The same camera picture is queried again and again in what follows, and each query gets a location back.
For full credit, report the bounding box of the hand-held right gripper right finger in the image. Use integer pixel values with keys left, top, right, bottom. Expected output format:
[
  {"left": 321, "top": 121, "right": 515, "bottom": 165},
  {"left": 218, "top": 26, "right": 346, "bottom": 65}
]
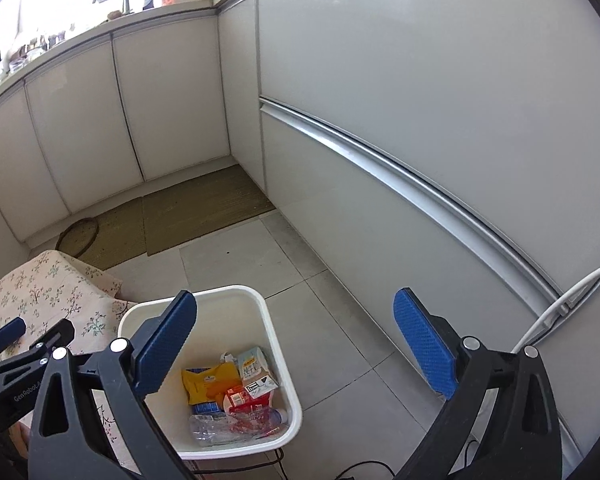
[{"left": 393, "top": 287, "right": 563, "bottom": 480}]

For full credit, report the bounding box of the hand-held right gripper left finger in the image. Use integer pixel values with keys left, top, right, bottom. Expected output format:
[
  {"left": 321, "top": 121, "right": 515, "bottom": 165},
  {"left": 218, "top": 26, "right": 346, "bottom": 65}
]
[{"left": 27, "top": 290, "right": 197, "bottom": 480}]

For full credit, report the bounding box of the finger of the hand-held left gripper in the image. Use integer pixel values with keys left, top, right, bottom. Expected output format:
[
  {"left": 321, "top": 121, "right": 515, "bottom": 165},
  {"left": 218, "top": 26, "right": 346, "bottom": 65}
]
[
  {"left": 0, "top": 317, "right": 27, "bottom": 361},
  {"left": 0, "top": 317, "right": 76, "bottom": 366}
]

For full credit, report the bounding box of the orange yellow snack packet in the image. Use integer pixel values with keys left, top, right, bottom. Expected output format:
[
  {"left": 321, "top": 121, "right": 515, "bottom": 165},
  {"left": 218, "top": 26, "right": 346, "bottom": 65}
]
[{"left": 181, "top": 362, "right": 243, "bottom": 406}]

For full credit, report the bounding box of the white trash bin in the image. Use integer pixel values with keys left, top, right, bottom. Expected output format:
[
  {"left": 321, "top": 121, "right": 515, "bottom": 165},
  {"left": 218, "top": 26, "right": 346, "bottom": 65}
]
[{"left": 117, "top": 285, "right": 303, "bottom": 460}]

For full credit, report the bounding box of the teal white carton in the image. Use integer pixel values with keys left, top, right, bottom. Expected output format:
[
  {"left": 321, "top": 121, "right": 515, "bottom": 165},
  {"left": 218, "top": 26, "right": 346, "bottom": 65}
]
[{"left": 235, "top": 346, "right": 271, "bottom": 381}]

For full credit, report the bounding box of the red carton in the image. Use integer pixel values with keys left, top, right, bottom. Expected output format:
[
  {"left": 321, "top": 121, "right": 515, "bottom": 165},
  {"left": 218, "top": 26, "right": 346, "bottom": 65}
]
[{"left": 222, "top": 384, "right": 276, "bottom": 413}]

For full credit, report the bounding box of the clear plastic bag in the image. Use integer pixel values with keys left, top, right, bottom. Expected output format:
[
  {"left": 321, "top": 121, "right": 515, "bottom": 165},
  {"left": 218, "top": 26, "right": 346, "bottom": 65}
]
[{"left": 189, "top": 406, "right": 288, "bottom": 448}]

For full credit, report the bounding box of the white cardboard box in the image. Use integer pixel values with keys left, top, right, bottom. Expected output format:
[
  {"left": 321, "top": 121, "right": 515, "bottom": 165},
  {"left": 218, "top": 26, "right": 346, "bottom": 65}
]
[{"left": 242, "top": 374, "right": 281, "bottom": 396}]

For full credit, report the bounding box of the floral tablecloth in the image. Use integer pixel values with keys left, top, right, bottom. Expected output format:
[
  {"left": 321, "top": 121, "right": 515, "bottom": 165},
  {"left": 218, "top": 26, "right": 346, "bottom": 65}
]
[{"left": 0, "top": 250, "right": 141, "bottom": 466}]

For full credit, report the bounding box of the brown floor mat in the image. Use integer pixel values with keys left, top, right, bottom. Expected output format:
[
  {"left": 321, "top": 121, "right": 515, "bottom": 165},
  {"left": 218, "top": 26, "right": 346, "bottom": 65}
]
[
  {"left": 75, "top": 196, "right": 147, "bottom": 272},
  {"left": 142, "top": 164, "right": 277, "bottom": 257}
]

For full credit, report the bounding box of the white base cabinet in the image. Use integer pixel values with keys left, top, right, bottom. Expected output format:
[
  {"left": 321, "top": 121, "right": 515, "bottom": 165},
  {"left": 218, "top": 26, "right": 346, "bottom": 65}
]
[{"left": 0, "top": 7, "right": 233, "bottom": 243}]

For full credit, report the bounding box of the white tall cabinet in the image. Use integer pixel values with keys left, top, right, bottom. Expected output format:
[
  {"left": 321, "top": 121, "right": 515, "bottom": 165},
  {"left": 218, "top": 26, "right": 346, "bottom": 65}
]
[{"left": 217, "top": 0, "right": 600, "bottom": 461}]

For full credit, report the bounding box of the cluster of small jars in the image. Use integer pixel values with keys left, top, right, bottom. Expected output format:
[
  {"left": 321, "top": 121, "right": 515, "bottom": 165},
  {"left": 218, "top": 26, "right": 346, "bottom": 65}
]
[{"left": 5, "top": 30, "right": 76, "bottom": 68}]

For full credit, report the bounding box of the white cable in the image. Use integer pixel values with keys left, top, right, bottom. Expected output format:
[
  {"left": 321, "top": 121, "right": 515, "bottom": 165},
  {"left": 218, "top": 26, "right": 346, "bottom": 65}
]
[{"left": 510, "top": 255, "right": 600, "bottom": 353}]

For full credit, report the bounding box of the black cable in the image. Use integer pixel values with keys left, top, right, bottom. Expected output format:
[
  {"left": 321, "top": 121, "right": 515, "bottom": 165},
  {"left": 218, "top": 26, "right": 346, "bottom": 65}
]
[{"left": 192, "top": 447, "right": 396, "bottom": 480}]

